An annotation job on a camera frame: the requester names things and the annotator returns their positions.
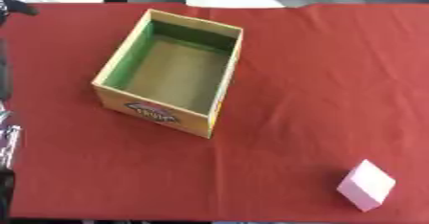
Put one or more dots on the pink rectangular block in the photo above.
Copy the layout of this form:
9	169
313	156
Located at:
366	186

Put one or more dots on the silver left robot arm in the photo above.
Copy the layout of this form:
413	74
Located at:
8	145

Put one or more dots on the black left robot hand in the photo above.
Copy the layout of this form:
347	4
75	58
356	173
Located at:
4	71

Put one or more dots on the tan cardboard box green inside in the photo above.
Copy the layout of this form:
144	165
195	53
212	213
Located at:
173	74

